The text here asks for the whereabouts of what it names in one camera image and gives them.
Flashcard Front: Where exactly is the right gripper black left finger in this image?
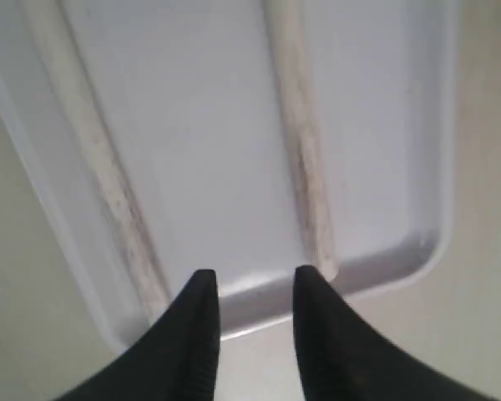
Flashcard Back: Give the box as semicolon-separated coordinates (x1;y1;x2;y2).
58;269;220;400

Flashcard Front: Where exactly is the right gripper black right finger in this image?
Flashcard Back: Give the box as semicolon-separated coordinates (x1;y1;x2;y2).
292;266;490;400

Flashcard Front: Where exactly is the white drumstick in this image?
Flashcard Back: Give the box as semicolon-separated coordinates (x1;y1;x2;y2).
22;1;170;322
263;1;339;281

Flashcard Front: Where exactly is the white plastic tray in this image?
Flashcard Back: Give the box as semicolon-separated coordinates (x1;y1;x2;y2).
0;1;459;353

